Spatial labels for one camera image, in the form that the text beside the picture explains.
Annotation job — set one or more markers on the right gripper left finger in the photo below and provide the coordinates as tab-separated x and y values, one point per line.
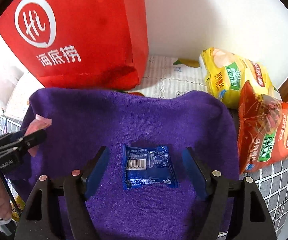
41	217

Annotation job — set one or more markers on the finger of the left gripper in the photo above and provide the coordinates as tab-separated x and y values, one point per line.
22	139

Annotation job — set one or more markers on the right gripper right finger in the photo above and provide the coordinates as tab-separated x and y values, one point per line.
250	217

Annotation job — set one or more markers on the small pink snack packet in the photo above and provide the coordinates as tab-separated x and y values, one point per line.
37	124

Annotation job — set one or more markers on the blue snack packet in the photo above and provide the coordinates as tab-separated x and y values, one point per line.
147	165

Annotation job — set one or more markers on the person's left hand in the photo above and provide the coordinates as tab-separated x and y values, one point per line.
5	206

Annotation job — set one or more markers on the grey checked tablecloth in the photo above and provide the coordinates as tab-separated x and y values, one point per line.
272	182

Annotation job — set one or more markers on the purple towel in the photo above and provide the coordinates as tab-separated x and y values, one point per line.
85	120

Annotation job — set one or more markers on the orange chips bag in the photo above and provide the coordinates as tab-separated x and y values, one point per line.
263	130

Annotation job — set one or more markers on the red paper shopping bag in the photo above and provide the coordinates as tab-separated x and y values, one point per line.
79	43

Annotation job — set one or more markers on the yellow chips bag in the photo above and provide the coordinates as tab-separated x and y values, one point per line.
225	74

